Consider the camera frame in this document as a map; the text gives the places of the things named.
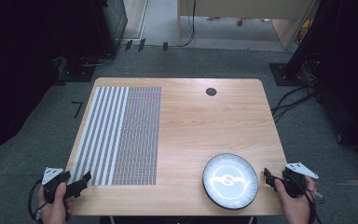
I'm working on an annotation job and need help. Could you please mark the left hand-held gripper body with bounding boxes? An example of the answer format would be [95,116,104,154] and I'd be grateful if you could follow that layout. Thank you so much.
[41,166,76,203]

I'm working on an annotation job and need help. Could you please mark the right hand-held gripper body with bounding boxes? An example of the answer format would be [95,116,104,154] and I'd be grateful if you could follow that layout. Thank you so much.
[280,161,320,199]

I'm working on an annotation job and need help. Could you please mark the person's right hand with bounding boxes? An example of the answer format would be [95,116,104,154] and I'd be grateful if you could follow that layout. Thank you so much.
[274,175,317,224]

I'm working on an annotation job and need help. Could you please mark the person's left hand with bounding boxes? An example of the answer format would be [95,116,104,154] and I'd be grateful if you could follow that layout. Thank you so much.
[37,181,75,224]

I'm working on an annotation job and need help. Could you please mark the white plate with dark rim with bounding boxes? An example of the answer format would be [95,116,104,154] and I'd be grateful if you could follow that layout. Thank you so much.
[201,152,259,211]

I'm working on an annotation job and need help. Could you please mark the grey striped placemat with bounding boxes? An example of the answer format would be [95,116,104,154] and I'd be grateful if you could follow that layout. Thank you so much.
[69,86,162,187]

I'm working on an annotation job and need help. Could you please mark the yellow object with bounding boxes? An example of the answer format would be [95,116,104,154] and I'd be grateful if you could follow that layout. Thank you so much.
[296,19,313,44]

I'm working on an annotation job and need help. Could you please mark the dark cabinet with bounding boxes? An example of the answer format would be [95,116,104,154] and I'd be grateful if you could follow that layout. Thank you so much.
[91,0,129,58]

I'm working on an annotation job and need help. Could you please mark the light wooden desk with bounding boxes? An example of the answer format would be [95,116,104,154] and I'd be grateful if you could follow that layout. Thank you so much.
[176,0,322,51]

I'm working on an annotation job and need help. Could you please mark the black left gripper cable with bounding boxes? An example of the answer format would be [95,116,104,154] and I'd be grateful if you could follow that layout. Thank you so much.
[27,177,49,224]

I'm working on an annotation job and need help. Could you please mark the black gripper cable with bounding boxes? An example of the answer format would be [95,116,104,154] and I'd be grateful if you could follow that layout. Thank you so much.
[27,177,49,224]
[292,177,326,224]

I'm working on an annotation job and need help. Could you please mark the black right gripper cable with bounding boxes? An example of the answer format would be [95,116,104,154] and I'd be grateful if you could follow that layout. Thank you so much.
[292,177,326,224]

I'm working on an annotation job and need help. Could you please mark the bundle of black floor cables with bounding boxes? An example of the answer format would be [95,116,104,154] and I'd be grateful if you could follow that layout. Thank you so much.
[270,55,323,124]

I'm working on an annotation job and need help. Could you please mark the black stand base plate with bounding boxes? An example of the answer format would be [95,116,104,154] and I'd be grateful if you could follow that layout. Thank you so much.
[57,55,98,84]
[268,62,310,87]

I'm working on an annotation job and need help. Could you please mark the black hanging cable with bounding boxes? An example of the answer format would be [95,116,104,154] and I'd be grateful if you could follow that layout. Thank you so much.
[176,0,198,49]

